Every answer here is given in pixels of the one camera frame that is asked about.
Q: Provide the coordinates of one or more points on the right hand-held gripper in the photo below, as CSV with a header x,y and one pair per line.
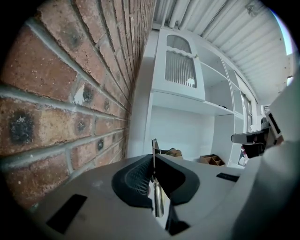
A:
x,y
279,122

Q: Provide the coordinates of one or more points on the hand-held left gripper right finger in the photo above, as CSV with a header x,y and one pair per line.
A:
x,y
180,180

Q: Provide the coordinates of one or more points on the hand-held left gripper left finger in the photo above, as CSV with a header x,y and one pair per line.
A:
x,y
131,182

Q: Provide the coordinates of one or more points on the thin metal object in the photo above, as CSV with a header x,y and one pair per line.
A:
x,y
158,199

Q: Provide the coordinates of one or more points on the small black object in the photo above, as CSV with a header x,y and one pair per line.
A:
x,y
222,107

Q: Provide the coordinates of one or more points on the brown cardboard piece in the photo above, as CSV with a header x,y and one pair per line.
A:
x,y
173,153

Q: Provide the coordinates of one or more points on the divided cardboard box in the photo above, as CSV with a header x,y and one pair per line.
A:
x,y
212,160

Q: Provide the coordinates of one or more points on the white shelf cabinet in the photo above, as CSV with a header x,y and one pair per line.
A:
x,y
187,122

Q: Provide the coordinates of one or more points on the ribbed glass cabinet door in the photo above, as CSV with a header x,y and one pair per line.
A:
x,y
179,68

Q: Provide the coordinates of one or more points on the white ceiling pipes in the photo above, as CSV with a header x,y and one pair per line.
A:
x,y
172,16

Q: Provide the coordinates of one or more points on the window frame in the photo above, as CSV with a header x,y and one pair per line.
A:
x,y
247,112

